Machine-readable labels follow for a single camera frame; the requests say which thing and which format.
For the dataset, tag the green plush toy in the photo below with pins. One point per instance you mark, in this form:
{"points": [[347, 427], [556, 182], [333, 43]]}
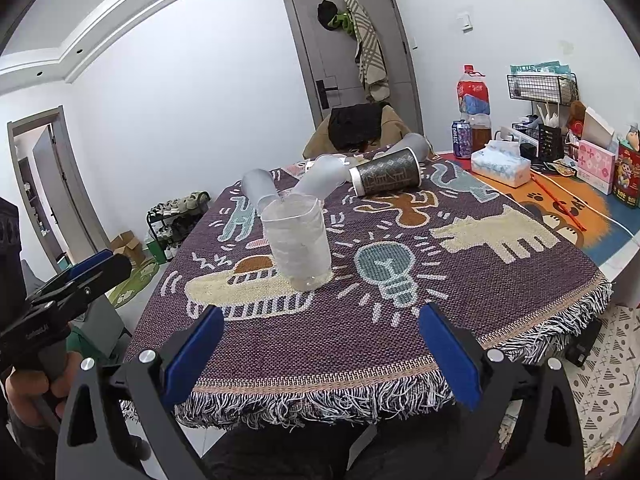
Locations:
{"points": [[344, 21]]}

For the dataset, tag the blue drink can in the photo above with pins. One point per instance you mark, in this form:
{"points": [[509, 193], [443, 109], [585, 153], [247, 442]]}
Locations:
{"points": [[461, 140]]}

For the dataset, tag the pink patterned box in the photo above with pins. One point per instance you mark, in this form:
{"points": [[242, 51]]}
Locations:
{"points": [[595, 167]]}

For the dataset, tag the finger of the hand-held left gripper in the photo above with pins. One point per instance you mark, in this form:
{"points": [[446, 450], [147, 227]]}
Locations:
{"points": [[90, 262], [102, 277]]}

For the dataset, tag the orange stick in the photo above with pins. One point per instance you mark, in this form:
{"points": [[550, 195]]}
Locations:
{"points": [[555, 192]]}

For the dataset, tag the purple printed blanket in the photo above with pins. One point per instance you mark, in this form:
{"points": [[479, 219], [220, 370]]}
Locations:
{"points": [[350, 350]]}

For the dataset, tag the person's dark pants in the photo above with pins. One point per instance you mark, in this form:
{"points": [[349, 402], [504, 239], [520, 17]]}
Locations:
{"points": [[350, 455]]}

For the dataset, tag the black garment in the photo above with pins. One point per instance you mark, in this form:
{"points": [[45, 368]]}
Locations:
{"points": [[352, 125]]}

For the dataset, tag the orange cat table mat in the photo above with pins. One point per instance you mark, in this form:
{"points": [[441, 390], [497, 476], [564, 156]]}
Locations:
{"points": [[570, 227]]}

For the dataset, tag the black box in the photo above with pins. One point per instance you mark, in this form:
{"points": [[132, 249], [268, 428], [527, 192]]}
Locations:
{"points": [[582, 342]]}

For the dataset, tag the grey stool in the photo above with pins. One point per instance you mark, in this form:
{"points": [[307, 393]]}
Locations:
{"points": [[107, 325]]}

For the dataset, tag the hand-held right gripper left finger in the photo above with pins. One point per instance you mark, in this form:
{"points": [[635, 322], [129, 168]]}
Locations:
{"points": [[192, 360]]}

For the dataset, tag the red soda bottle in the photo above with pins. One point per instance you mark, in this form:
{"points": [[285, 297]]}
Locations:
{"points": [[472, 92]]}

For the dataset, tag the black shoe rack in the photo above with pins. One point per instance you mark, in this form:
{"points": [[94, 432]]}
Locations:
{"points": [[177, 225]]}

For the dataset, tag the white cardboard box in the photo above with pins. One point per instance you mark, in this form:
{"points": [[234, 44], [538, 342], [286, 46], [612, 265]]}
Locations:
{"points": [[597, 130]]}

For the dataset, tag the white tissue box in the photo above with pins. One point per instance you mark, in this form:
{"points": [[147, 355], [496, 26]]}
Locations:
{"points": [[500, 167]]}

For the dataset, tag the red printed box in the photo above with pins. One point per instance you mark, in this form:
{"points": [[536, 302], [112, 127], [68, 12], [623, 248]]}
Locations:
{"points": [[627, 177]]}

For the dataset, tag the dark patterned paper cup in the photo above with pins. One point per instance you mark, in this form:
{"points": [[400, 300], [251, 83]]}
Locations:
{"points": [[390, 172]]}

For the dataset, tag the brown plush toy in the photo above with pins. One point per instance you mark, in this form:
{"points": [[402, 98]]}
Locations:
{"points": [[577, 117]]}

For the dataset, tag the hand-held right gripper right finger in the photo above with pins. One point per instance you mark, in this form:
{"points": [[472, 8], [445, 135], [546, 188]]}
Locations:
{"points": [[450, 360]]}

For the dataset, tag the clear plastic cup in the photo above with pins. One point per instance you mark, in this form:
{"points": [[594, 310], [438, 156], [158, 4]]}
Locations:
{"points": [[300, 250]]}

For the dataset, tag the plaid scarf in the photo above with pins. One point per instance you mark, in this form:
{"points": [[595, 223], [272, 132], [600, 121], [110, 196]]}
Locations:
{"points": [[367, 45]]}

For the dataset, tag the green floor rug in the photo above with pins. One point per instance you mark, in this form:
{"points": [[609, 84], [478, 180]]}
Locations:
{"points": [[132, 282]]}

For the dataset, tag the grey open door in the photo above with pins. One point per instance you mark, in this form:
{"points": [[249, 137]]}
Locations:
{"points": [[52, 185]]}

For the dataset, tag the brown cardboard box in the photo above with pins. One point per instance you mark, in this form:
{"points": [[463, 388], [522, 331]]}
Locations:
{"points": [[125, 247]]}

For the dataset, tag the person's left hand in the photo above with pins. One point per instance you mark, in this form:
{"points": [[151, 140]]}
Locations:
{"points": [[22, 392]]}

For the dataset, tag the black desk organizer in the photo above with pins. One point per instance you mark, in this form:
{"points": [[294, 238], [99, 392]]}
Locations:
{"points": [[547, 142]]}

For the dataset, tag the white wall switch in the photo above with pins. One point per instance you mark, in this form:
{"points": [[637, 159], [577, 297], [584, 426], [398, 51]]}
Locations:
{"points": [[466, 21]]}

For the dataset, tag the black hat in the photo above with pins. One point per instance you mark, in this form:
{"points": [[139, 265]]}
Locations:
{"points": [[327, 12]]}

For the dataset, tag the frosted plastic cup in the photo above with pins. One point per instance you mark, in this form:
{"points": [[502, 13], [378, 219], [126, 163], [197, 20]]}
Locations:
{"points": [[260, 187], [322, 175], [417, 144]]}

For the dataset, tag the white triangle patterned sheet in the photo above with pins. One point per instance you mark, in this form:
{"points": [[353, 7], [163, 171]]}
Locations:
{"points": [[610, 375]]}

